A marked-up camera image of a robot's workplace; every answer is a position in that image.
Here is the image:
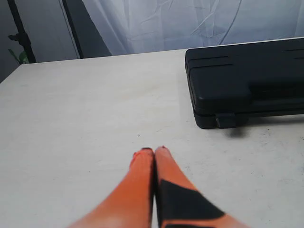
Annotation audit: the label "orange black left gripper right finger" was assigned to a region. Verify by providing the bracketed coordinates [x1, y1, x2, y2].
[154, 146, 247, 228]

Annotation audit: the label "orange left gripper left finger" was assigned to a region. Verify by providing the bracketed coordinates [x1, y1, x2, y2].
[70, 148, 153, 228]

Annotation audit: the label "black plastic tool case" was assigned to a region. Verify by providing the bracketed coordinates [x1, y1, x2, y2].
[185, 38, 304, 129]

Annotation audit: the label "white backdrop curtain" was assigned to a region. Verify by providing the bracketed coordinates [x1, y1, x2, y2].
[84, 0, 304, 55]

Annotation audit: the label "green plant leaves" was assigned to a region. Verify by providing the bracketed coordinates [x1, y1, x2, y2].
[8, 49, 29, 65]

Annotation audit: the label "black light stand pole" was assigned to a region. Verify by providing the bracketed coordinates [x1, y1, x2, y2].
[7, 0, 37, 64]

